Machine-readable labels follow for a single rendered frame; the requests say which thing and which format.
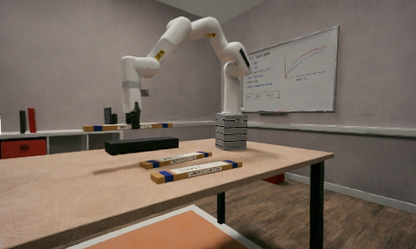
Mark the tan flat pack with white e6013 label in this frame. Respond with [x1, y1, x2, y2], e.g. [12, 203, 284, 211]
[150, 160, 242, 184]

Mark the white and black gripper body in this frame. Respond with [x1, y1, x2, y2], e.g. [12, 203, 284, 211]
[122, 88, 141, 113]

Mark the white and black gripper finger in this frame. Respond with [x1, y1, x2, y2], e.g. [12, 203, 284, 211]
[125, 113, 133, 125]
[131, 102, 141, 129]

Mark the black rectangular slab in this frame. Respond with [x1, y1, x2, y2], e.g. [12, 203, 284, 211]
[105, 137, 179, 155]

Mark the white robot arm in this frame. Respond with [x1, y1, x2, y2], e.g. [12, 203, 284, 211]
[121, 17, 252, 115]

